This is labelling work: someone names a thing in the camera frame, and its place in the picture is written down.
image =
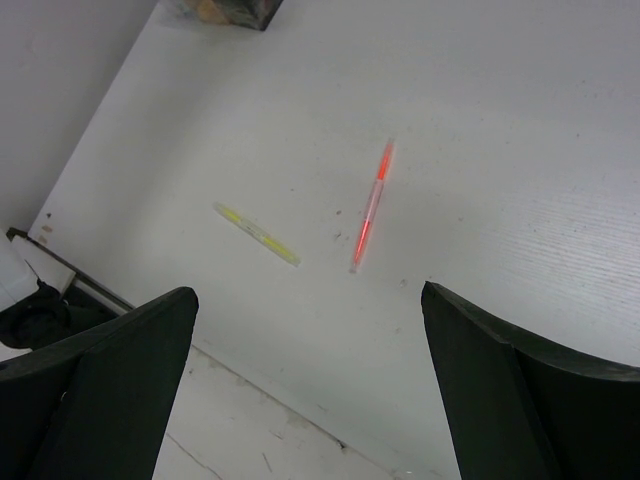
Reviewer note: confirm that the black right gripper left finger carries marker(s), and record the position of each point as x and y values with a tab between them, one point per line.
96	404

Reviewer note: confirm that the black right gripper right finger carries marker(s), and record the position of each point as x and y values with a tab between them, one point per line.
520	406

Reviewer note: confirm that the orange thin pen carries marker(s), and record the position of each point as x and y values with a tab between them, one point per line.
371	207

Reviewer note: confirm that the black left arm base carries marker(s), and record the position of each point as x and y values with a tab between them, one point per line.
66	303

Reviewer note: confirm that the yellow thin pen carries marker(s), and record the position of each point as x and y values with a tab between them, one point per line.
258	234

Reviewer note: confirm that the grey translucent bin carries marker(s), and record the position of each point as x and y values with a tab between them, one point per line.
251	14

